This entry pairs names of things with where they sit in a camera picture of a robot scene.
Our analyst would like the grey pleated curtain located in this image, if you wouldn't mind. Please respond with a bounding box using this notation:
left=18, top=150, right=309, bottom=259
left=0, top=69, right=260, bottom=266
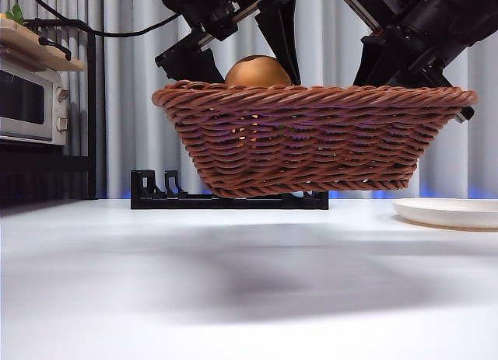
left=0, top=0, right=498, bottom=201

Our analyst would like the silver toaster oven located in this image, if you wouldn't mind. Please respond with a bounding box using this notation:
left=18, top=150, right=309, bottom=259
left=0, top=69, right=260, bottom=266
left=0, top=56, right=70, bottom=146

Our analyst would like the black cable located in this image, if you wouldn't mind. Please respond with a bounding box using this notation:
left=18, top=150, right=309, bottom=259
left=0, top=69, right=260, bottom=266
left=23, top=0, right=183, bottom=37

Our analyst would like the light wooden board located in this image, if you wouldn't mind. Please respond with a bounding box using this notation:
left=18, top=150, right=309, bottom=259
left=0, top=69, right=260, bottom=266
left=0, top=17, right=86, bottom=72

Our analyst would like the black plate rack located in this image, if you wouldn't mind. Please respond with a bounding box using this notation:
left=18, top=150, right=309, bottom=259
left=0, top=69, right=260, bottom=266
left=130, top=169, right=330, bottom=211

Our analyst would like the small green plant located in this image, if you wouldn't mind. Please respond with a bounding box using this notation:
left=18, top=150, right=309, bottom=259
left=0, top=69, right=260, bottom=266
left=4, top=3, right=26, bottom=26

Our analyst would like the black metal shelf frame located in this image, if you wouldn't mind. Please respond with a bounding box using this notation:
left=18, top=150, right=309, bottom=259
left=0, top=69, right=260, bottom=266
left=0, top=19, right=97, bottom=208

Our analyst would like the brown wicker basket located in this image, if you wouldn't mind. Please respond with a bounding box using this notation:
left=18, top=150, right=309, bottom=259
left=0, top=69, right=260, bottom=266
left=151, top=79, right=479, bottom=200

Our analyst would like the brown potato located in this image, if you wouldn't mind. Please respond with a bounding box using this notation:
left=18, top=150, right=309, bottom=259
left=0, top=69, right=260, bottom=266
left=224, top=54, right=292, bottom=87

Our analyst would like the cream white plate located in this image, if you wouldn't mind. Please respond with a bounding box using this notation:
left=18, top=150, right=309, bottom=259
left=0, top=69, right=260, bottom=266
left=391, top=197, right=498, bottom=232

